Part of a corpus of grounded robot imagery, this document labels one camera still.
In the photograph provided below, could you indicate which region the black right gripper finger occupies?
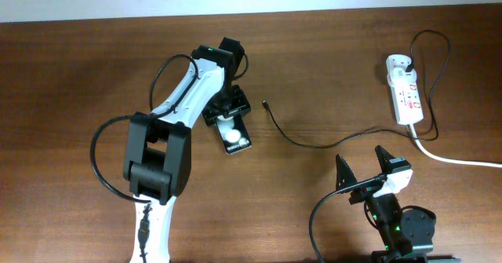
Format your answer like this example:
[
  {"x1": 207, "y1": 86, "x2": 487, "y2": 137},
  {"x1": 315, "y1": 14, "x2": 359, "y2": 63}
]
[
  {"x1": 336, "y1": 155, "x2": 358, "y2": 193},
  {"x1": 375, "y1": 145, "x2": 401, "y2": 174}
]

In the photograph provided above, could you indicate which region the black smartphone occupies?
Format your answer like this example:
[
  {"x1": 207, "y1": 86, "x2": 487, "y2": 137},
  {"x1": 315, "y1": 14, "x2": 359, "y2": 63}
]
[{"x1": 216, "y1": 115, "x2": 252, "y2": 155}]

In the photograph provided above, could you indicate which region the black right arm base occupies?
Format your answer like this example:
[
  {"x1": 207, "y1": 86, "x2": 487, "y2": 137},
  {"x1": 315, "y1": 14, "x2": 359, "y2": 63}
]
[{"x1": 370, "y1": 206, "x2": 463, "y2": 263}]

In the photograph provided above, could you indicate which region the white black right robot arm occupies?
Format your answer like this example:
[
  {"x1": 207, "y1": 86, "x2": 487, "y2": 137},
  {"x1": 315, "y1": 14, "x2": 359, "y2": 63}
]
[{"x1": 336, "y1": 145, "x2": 413, "y2": 256}]

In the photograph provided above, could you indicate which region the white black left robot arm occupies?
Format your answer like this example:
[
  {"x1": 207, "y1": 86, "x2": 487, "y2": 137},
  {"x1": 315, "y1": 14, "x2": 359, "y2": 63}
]
[{"x1": 123, "y1": 38, "x2": 252, "y2": 262}]

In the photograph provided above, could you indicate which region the white power strip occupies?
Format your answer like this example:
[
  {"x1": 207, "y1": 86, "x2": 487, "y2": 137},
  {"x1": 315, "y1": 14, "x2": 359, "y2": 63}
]
[{"x1": 387, "y1": 68, "x2": 424, "y2": 126}]

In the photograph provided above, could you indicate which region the black usb charging cable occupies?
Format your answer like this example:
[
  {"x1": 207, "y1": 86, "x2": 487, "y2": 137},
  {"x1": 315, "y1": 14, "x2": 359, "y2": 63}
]
[{"x1": 261, "y1": 29, "x2": 452, "y2": 150}]

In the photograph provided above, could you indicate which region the white power strip cord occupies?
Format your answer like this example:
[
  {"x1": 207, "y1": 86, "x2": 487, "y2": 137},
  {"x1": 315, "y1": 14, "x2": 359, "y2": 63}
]
[{"x1": 406, "y1": 123, "x2": 502, "y2": 169}]

